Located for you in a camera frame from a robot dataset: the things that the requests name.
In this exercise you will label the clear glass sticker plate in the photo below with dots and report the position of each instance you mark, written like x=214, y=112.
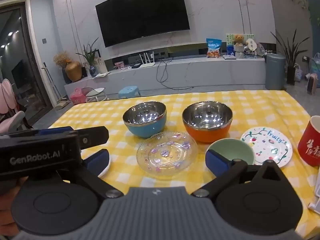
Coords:
x=167, y=154

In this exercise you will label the golden brown vase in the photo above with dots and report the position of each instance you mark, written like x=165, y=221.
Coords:
x=73, y=70

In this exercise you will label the blue steel bowl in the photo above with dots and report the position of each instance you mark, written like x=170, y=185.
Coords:
x=146, y=119

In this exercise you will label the pink heater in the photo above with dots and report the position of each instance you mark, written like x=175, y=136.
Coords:
x=312, y=83

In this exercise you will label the orange steel bowl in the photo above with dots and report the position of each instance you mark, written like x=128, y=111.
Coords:
x=207, y=121

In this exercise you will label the grey tv console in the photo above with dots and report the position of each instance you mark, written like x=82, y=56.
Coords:
x=182, y=76

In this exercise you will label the brown teddy bear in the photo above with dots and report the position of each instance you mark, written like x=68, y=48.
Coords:
x=238, y=40

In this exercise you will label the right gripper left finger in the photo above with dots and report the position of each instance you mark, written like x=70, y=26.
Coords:
x=97, y=162

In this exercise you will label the black wall television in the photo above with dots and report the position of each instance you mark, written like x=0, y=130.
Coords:
x=125, y=20

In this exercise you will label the tall potted plant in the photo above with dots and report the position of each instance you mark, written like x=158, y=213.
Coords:
x=291, y=51

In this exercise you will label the light blue plastic stool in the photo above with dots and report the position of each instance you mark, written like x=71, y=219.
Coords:
x=129, y=92

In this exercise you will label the pink plastic basket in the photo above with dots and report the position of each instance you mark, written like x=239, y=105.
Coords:
x=77, y=97

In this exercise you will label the person left hand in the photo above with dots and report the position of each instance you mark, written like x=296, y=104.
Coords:
x=8, y=226

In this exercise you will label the white wifi router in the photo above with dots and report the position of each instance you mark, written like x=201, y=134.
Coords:
x=147, y=60

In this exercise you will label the white sticker plate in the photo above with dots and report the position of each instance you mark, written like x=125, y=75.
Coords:
x=105, y=170

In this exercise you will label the grey trash bin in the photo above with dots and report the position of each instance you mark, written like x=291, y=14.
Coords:
x=275, y=71

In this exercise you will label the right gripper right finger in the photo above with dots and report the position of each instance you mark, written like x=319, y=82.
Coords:
x=223, y=168

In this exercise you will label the white fruity painted plate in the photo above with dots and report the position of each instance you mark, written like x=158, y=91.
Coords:
x=268, y=144

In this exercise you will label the green ceramic bowl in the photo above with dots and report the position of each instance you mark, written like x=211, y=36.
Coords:
x=233, y=149

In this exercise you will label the red ceramic mug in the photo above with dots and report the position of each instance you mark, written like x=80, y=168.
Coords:
x=308, y=147

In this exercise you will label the pink chair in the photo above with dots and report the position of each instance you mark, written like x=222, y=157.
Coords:
x=13, y=118

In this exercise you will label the small plant in blue vase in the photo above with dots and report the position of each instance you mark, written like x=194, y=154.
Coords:
x=89, y=54

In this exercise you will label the white round stool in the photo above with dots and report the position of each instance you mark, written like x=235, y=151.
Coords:
x=94, y=94

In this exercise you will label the blue snack bag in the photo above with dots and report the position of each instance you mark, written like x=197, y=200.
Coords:
x=213, y=46

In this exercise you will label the yellow checkered tablecloth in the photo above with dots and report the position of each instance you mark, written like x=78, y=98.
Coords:
x=258, y=108

